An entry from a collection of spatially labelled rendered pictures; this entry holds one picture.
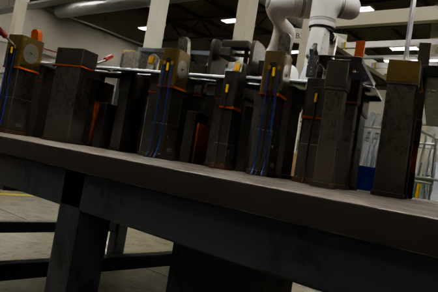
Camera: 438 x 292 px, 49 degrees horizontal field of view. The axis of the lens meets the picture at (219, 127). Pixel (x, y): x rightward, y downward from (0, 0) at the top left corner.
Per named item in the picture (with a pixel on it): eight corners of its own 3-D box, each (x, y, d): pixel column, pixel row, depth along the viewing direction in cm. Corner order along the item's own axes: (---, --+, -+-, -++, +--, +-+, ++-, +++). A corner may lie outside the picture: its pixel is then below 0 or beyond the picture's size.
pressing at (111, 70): (14, 60, 190) (15, 56, 190) (55, 73, 210) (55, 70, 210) (375, 88, 132) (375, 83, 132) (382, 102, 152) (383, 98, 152)
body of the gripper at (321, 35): (313, 31, 159) (308, 64, 158) (306, 21, 150) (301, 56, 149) (336, 32, 156) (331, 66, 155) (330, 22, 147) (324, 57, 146)
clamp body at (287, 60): (240, 174, 128) (260, 47, 130) (255, 176, 139) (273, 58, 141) (263, 178, 125) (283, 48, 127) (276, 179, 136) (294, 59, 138)
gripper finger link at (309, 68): (309, 56, 149) (306, 77, 149) (306, 53, 146) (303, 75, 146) (319, 57, 148) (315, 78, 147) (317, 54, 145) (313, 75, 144)
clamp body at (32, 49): (-18, 130, 171) (0, 31, 173) (12, 134, 184) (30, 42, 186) (-1, 133, 167) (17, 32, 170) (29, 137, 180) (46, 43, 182)
